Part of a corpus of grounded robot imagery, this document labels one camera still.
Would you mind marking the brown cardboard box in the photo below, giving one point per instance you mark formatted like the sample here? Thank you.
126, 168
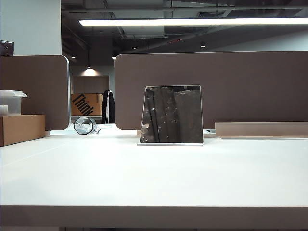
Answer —
19, 130

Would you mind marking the long linear ceiling light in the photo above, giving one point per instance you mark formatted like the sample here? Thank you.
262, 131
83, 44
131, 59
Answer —
192, 22

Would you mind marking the clear plastic storage container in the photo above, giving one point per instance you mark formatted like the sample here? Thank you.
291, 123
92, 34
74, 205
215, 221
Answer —
10, 102

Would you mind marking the wide brown desk partition panel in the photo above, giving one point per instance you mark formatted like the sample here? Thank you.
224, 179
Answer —
240, 84

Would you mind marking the pendant ceiling lamp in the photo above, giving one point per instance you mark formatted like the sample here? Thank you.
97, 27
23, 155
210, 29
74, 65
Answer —
89, 67

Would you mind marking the dark wall-mounted plate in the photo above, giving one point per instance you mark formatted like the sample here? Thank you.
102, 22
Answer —
6, 48

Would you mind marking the black hanging jacket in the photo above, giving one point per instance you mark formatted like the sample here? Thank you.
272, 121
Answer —
107, 107

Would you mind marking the octagonal glass terrarium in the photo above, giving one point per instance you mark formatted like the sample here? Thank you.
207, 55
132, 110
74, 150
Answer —
83, 125

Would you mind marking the black ceiling spotlight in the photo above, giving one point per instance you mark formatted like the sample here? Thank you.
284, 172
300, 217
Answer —
202, 44

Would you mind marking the orange Think cardboard box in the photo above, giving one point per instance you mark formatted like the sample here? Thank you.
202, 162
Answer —
86, 104

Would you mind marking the square mirror with white base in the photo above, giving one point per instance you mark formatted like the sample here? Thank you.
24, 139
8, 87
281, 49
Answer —
172, 115

